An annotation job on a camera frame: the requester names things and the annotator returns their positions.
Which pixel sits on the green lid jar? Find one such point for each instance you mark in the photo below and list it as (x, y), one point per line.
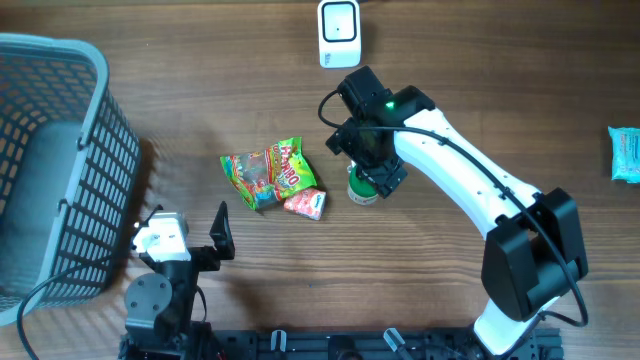
(359, 190)

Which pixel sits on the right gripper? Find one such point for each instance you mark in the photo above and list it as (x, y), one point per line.
(384, 175)

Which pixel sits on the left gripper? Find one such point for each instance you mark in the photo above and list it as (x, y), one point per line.
(209, 258)

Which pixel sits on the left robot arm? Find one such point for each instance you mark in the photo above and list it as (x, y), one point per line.
(159, 323)

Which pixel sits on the Haribo gummy candy bag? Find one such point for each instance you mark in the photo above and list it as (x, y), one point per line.
(269, 176)

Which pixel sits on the white barcode scanner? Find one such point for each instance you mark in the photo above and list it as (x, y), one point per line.
(339, 33)

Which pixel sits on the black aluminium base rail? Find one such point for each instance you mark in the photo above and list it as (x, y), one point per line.
(439, 343)

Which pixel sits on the grey plastic mesh basket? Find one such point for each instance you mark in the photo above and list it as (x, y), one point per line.
(69, 161)

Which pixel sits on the red orange snack pack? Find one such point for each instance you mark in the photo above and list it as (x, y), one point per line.
(309, 203)

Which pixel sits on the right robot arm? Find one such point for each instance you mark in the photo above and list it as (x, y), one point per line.
(534, 252)

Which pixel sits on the teal wet wipes pack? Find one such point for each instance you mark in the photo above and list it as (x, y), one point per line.
(625, 154)

